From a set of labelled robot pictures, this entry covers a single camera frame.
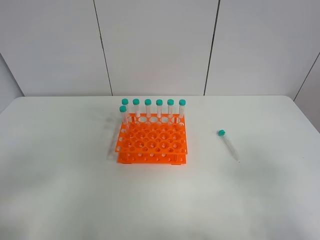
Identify teal capped test tube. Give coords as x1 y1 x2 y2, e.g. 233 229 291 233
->
217 129 240 163

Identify orange test tube rack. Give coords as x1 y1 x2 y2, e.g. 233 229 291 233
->
115 113 188 165

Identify second row left tube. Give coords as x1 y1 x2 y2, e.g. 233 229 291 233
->
119 106 129 130

